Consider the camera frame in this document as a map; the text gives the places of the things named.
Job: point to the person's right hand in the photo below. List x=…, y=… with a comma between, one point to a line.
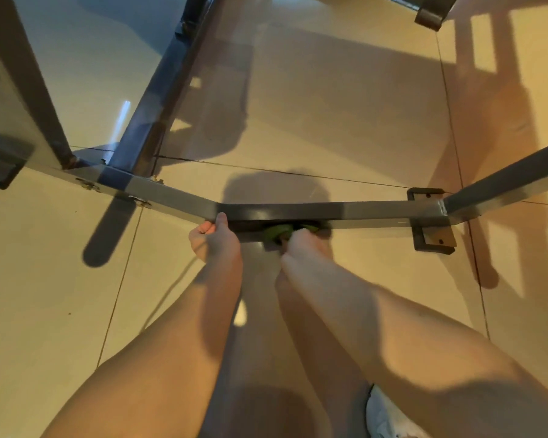
x=303, y=247

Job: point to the person's left hand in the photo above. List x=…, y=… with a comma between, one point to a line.
x=217, y=241

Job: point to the green cleaning cloth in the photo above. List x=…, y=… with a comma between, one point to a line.
x=276, y=234

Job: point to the grey steel gym machine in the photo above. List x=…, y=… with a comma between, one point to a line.
x=347, y=212

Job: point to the person's left forearm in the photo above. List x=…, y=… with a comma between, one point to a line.
x=164, y=360

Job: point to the person's right forearm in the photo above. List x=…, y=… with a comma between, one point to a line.
x=420, y=351

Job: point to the person's white right shoe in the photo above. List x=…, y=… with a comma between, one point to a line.
x=388, y=417

